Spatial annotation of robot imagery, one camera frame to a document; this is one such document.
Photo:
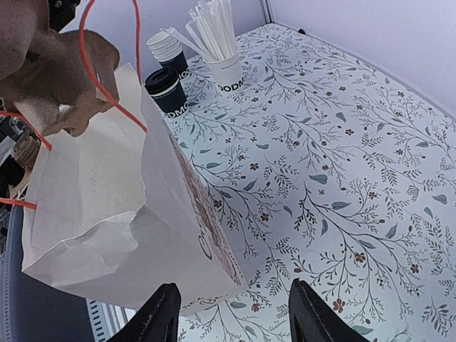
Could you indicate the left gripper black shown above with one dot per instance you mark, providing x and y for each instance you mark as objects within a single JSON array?
[{"x": 61, "y": 13}]

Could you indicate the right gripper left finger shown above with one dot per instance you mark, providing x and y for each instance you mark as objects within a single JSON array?
[{"x": 157, "y": 319}]

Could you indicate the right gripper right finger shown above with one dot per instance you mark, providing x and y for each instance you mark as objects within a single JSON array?
[{"x": 312, "y": 320}]

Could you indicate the brown cardboard cup carrier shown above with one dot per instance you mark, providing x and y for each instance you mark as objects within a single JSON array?
[{"x": 43, "y": 76}]

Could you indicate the paper takeout bag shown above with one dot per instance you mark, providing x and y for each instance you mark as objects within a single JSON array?
[{"x": 118, "y": 211}]

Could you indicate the black plastic cup lid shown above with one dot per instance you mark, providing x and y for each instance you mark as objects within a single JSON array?
[{"x": 161, "y": 80}]

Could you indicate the black white paper cup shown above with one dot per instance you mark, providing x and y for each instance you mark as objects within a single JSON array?
[{"x": 171, "y": 100}]

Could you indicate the stack of paper cups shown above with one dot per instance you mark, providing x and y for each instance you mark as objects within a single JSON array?
[{"x": 168, "y": 51}]

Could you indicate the background cardboard carrier stack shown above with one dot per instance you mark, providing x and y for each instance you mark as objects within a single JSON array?
[{"x": 26, "y": 149}]

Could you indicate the floral table mat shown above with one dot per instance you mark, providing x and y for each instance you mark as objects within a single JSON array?
[{"x": 326, "y": 170}]

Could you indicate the bundle of wrapped straws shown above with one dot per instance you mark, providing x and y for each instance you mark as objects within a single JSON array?
[{"x": 211, "y": 30}]

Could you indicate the white cup holding straws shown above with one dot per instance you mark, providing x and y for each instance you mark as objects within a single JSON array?
[{"x": 228, "y": 74}]

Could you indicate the front aluminium rail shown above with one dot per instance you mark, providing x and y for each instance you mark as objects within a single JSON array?
[{"x": 106, "y": 320}]

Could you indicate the left aluminium frame post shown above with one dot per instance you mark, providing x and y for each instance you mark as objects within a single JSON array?
[{"x": 267, "y": 11}]

